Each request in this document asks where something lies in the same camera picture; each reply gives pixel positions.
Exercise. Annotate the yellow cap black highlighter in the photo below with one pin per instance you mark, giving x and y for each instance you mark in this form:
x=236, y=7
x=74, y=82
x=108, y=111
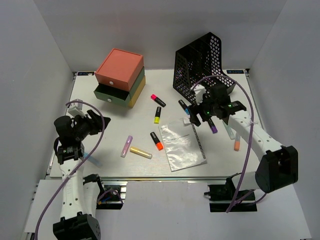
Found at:
x=157, y=115

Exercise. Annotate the orange cap black highlighter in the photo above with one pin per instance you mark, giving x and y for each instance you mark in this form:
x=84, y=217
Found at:
x=156, y=141

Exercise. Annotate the Canon safety instructions booklet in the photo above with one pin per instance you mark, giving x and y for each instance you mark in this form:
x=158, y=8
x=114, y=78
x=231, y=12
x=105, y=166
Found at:
x=182, y=144

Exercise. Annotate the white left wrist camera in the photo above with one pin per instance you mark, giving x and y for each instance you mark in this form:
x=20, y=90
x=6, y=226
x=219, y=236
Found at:
x=75, y=109

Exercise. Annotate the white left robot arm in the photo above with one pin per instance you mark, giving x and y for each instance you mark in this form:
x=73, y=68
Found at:
x=80, y=193

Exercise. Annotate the yellow bottom drawer box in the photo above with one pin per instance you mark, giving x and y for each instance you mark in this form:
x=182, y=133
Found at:
x=137, y=93

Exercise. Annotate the pastel yellow highlighter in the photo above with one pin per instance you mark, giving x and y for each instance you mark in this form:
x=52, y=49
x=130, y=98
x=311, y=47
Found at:
x=140, y=152

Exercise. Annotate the aluminium front rail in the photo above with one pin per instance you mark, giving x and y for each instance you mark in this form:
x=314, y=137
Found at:
x=178, y=178

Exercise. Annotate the black mesh file organizer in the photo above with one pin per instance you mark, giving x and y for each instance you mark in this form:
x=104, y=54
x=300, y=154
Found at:
x=198, y=59

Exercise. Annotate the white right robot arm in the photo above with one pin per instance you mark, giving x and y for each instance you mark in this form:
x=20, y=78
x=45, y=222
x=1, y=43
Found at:
x=278, y=164

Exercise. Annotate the pink cap black highlighter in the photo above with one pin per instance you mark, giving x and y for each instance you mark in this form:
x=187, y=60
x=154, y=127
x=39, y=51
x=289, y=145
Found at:
x=157, y=100

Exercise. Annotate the pastel orange highlighter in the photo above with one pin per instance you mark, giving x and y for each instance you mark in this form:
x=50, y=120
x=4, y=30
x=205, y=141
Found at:
x=237, y=142

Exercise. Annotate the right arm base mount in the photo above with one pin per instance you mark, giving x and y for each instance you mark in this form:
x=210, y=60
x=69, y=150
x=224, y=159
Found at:
x=221, y=195

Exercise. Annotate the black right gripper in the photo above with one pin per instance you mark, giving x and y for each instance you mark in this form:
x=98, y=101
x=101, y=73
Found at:
x=195, y=118

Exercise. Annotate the pink top drawer box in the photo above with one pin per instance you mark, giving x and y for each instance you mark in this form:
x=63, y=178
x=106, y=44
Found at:
x=120, y=69

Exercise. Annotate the purple cap black highlighter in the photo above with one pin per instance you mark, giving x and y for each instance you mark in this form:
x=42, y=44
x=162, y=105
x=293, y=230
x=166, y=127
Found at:
x=212, y=126

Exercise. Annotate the blue cap black highlighter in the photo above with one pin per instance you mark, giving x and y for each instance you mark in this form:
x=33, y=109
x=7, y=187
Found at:
x=182, y=104

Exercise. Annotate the green drawer box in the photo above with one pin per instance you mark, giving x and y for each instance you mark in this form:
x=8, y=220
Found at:
x=117, y=96

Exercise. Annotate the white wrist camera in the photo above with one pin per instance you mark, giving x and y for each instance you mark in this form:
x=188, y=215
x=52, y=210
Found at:
x=75, y=109
x=199, y=91

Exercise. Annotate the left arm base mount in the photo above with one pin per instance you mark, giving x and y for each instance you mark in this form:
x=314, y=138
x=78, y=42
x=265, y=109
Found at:
x=114, y=197

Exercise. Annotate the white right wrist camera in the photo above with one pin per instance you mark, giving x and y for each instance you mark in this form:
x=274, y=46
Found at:
x=199, y=91

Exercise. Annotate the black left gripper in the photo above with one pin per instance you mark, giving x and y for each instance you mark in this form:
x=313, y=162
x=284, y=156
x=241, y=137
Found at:
x=96, y=122

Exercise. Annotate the pastel blue highlighter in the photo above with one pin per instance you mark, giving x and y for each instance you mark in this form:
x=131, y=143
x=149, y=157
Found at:
x=92, y=160

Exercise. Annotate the pastel purple highlighter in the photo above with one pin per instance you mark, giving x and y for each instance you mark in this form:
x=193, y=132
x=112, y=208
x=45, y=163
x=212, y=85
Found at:
x=126, y=146

